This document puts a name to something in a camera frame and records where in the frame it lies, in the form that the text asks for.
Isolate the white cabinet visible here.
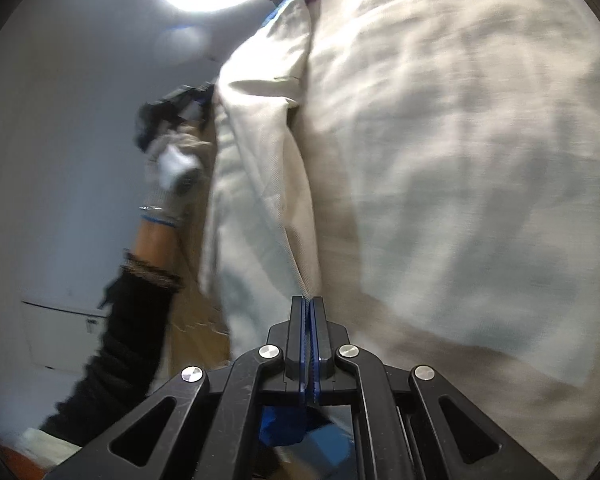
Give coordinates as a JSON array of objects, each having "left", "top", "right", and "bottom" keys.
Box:
[{"left": 21, "top": 300, "right": 112, "bottom": 373}]

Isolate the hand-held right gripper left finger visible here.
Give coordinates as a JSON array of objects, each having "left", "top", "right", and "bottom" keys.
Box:
[{"left": 44, "top": 296, "right": 311, "bottom": 480}]

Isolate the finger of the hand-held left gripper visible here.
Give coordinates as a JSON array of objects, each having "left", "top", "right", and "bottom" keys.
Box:
[{"left": 182, "top": 82, "right": 218, "bottom": 111}]

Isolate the person's left hand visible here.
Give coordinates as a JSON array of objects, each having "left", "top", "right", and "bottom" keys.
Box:
[{"left": 140, "top": 127, "right": 216, "bottom": 227}]

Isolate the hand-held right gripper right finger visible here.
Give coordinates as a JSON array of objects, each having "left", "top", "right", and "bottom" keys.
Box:
[{"left": 311, "top": 296, "right": 558, "bottom": 480}]

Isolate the white cloth garment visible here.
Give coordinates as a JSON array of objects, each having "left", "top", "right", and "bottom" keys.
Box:
[{"left": 200, "top": 0, "right": 600, "bottom": 480}]

